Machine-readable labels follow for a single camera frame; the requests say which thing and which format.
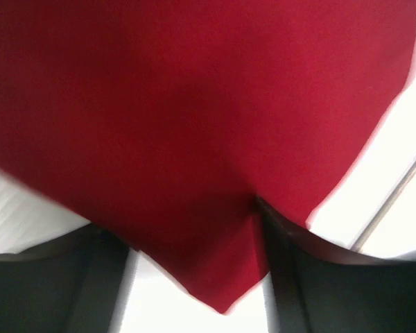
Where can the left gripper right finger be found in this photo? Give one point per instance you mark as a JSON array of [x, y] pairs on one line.
[[318, 286]]

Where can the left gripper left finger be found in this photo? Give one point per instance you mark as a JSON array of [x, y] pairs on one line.
[[68, 284]]

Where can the dark red t shirt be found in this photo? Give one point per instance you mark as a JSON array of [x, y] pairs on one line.
[[163, 120]]

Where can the aluminium table edge rail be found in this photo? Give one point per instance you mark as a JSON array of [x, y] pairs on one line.
[[387, 204]]

